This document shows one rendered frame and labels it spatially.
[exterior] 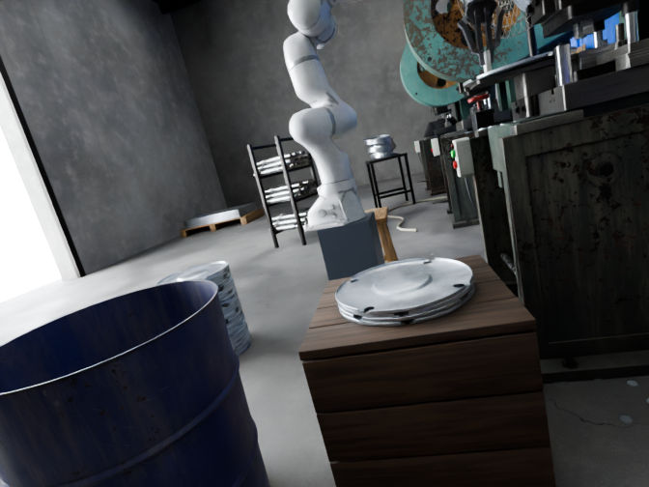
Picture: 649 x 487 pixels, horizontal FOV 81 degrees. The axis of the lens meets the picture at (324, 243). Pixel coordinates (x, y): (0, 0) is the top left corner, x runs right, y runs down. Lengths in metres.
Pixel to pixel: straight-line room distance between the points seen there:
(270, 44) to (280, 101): 1.07
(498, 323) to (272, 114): 7.83
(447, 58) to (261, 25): 6.35
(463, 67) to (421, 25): 0.35
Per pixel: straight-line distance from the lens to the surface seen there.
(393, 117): 7.87
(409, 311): 0.70
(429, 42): 2.64
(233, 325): 1.58
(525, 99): 1.25
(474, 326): 0.69
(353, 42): 8.12
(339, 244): 1.27
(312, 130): 1.23
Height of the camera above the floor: 0.67
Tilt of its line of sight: 12 degrees down
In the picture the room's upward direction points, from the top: 14 degrees counter-clockwise
